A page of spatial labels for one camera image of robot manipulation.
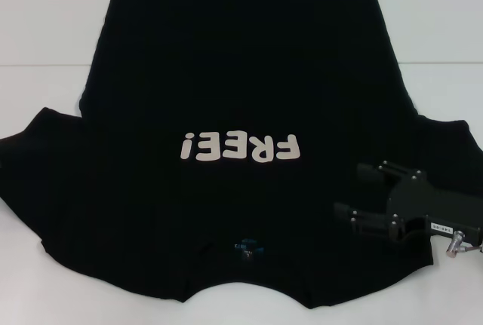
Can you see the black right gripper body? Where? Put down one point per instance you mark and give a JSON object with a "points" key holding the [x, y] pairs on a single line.
{"points": [[419, 204]]}

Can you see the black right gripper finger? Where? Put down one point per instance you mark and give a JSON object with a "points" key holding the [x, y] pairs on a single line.
{"points": [[373, 223], [381, 176]]}

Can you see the black t-shirt with FREE print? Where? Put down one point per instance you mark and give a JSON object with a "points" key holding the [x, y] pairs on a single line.
{"points": [[226, 76]]}

